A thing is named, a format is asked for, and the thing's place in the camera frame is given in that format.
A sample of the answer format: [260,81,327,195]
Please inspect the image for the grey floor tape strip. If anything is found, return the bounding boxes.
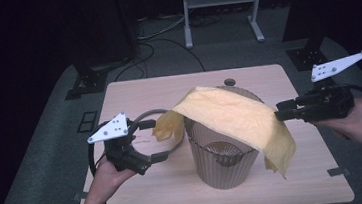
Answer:
[326,165,352,178]
[71,190,91,203]

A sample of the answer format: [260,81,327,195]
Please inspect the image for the black floor cable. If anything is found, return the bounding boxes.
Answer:
[109,34,206,82]

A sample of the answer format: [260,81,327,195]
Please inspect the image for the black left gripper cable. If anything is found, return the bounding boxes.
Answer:
[85,119,121,204]

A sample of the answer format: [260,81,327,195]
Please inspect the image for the person's right hand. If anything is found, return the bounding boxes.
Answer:
[309,97,362,153]

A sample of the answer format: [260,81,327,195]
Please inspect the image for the yellow plastic garbage bag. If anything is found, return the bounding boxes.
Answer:
[148,76,301,192]

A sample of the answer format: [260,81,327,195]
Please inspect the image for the grey ribbed plastic trash bin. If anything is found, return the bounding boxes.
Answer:
[180,81,272,194]

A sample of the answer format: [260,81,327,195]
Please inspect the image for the black floor socket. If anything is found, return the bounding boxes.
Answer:
[75,110,100,134]

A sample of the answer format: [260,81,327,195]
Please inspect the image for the black stand base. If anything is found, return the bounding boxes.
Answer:
[61,60,111,101]
[284,35,341,75]

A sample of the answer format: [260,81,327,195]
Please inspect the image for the round dark table grommet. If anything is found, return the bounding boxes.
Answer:
[223,77,237,88]

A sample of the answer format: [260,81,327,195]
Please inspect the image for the grey bin rim ring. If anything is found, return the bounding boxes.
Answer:
[132,106,188,160]

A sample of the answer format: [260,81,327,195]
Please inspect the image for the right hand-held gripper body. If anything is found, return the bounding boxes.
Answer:
[291,48,362,125]

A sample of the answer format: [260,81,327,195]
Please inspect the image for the grey floor cable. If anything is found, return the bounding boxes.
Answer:
[135,12,194,42]

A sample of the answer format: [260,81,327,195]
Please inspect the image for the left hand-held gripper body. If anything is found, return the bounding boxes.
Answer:
[84,109,154,181]

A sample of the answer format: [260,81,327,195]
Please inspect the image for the person's left hand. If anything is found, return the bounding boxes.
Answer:
[83,155,143,204]

